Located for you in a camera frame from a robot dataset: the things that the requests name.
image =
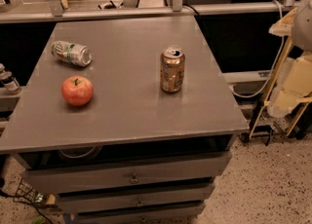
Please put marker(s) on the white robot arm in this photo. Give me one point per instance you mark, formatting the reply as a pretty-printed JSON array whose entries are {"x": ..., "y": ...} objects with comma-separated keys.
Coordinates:
[{"x": 302, "y": 27}]

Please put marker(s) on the wire basket on floor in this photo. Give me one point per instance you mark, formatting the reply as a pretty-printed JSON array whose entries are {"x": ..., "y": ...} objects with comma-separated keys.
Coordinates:
[{"x": 28, "y": 195}]

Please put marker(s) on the grey drawer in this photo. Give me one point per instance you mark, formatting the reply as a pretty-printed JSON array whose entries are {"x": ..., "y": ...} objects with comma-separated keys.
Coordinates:
[
  {"x": 143, "y": 214},
  {"x": 66, "y": 180},
  {"x": 137, "y": 198}
]

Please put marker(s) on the small bottle at left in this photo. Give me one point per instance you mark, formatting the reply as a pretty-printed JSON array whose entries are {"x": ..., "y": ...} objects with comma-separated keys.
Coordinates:
[{"x": 8, "y": 80}]

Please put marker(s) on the yellow wheeled cart frame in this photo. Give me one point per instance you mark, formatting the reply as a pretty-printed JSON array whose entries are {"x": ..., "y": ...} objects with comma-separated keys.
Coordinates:
[{"x": 265, "y": 101}]

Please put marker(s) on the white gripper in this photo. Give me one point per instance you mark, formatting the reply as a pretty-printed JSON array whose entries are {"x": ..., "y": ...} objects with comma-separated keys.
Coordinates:
[{"x": 302, "y": 26}]

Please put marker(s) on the red apple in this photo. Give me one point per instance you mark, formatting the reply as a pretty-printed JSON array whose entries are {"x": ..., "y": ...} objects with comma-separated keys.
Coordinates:
[{"x": 77, "y": 90}]

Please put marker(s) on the grey drawer cabinet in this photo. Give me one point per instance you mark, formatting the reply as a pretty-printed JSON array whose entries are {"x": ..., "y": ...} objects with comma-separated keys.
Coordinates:
[{"x": 130, "y": 117}]

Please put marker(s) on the bowl inside cabinet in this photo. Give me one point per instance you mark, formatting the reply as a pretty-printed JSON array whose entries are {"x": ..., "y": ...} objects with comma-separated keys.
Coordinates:
[{"x": 79, "y": 154}]

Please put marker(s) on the orange soda can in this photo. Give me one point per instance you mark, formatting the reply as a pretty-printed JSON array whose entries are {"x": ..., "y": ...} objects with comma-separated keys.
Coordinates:
[{"x": 172, "y": 62}]

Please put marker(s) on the middle grey drawer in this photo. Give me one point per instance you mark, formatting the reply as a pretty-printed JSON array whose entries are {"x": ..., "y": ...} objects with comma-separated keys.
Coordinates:
[{"x": 137, "y": 198}]

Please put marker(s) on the bottom grey drawer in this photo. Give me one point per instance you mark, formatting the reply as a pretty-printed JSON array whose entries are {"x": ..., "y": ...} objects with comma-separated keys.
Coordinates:
[{"x": 143, "y": 214}]

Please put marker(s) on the top grey drawer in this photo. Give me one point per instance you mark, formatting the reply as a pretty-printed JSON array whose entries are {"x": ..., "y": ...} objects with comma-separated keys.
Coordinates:
[{"x": 66, "y": 180}]

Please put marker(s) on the white green can lying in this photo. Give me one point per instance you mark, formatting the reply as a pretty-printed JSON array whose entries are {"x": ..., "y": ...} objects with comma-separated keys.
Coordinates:
[{"x": 72, "y": 53}]

